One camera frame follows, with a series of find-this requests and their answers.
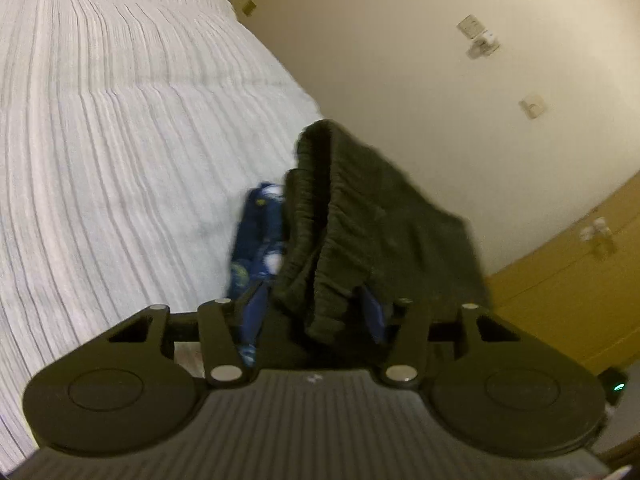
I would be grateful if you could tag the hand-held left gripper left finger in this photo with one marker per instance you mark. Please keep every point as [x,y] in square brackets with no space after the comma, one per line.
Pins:
[256,310]

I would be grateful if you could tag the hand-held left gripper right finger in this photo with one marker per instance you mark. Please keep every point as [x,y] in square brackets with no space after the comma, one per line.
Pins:
[372,316]

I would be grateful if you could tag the navy printed fleece garment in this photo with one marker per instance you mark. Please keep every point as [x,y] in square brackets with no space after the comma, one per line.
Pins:
[255,245]

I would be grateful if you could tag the black pants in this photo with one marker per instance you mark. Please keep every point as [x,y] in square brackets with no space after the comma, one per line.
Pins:
[370,220]

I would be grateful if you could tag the wooden door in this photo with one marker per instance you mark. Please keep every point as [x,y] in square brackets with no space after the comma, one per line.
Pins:
[575,290]

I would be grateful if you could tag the white ribbed bed cover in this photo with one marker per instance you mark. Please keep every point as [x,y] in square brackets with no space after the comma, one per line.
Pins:
[110,125]

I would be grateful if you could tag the cream wall switch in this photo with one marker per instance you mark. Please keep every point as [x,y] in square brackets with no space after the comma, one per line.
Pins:
[533,106]

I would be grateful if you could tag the wall socket with plug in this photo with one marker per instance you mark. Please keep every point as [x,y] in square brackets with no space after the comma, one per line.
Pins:
[479,35]

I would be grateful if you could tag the small wall plate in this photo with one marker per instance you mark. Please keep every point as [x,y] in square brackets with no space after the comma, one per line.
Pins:
[248,8]

